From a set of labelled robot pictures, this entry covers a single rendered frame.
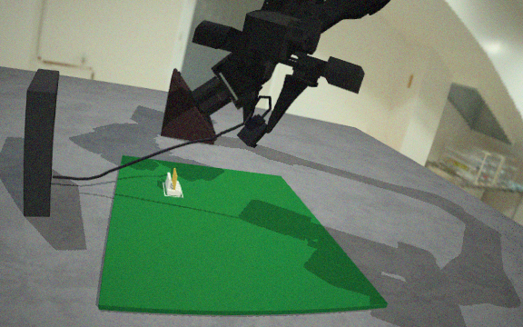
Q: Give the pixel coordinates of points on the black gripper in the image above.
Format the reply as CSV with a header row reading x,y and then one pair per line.
x,y
306,70

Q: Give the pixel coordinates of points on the green circuit board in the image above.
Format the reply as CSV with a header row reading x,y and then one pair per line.
x,y
193,239

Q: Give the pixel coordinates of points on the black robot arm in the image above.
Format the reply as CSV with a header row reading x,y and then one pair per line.
x,y
279,35

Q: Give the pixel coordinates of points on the black cable with plug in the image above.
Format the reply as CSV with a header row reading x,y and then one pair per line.
x,y
250,134

